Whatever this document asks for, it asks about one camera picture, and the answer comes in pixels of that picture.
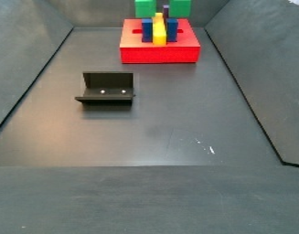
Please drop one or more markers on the blue block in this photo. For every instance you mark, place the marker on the blue block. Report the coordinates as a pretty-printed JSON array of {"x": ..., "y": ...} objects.
[
  {"x": 145, "y": 30},
  {"x": 171, "y": 29}
]

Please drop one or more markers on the green zigzag block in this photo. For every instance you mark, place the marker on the green zigzag block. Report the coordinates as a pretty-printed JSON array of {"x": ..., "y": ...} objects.
[{"x": 145, "y": 8}]

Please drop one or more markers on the yellow block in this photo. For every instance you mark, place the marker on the yellow block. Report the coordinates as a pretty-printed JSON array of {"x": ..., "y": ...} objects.
[{"x": 157, "y": 30}]

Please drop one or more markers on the black angle bracket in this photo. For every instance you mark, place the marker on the black angle bracket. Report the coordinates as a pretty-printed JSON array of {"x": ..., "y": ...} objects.
[{"x": 107, "y": 87}]

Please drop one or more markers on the red base board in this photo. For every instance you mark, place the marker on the red base board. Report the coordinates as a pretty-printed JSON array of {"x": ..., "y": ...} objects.
[{"x": 136, "y": 51}]

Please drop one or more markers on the purple block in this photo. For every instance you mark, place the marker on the purple block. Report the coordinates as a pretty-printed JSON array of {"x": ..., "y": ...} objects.
[{"x": 165, "y": 11}]

